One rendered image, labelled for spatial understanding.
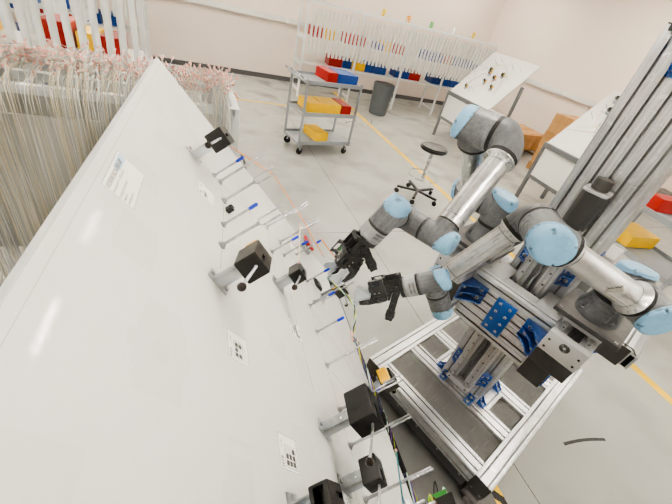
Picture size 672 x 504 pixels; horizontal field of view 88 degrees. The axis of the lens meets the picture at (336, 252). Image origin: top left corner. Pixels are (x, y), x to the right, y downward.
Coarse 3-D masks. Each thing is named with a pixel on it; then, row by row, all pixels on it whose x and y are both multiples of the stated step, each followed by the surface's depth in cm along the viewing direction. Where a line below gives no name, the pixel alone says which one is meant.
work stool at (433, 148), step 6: (426, 144) 420; (432, 144) 426; (438, 144) 431; (426, 150) 411; (432, 150) 409; (438, 150) 411; (444, 150) 416; (432, 156) 426; (414, 168) 456; (426, 168) 435; (420, 180) 427; (438, 180) 442; (402, 186) 453; (408, 186) 478; (414, 186) 461; (420, 192) 452; (414, 198) 433; (432, 198) 444; (432, 204) 446
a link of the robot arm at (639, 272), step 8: (616, 264) 117; (624, 264) 114; (632, 264) 114; (640, 264) 116; (624, 272) 113; (632, 272) 111; (640, 272) 110; (648, 272) 111; (656, 272) 113; (640, 280) 110; (648, 280) 109; (656, 280) 110
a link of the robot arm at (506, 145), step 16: (496, 128) 105; (512, 128) 104; (496, 144) 105; (512, 144) 103; (496, 160) 103; (512, 160) 103; (480, 176) 103; (496, 176) 103; (464, 192) 102; (480, 192) 102; (448, 208) 102; (464, 208) 101; (432, 224) 101; (448, 224) 100; (432, 240) 100; (448, 240) 98
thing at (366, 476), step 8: (376, 456) 61; (360, 464) 60; (376, 464) 59; (352, 472) 60; (360, 472) 59; (368, 472) 58; (376, 472) 58; (344, 480) 60; (352, 480) 59; (360, 480) 59; (368, 480) 57; (376, 480) 57; (384, 480) 58; (344, 488) 59; (352, 488) 59; (360, 488) 60; (368, 488) 58; (376, 488) 58
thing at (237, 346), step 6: (228, 330) 52; (228, 336) 51; (234, 336) 53; (228, 342) 50; (234, 342) 52; (240, 342) 53; (246, 342) 55; (228, 348) 49; (234, 348) 51; (240, 348) 52; (246, 348) 54; (228, 354) 49; (234, 354) 50; (240, 354) 52; (246, 354) 53; (240, 360) 51; (246, 360) 52; (246, 366) 51
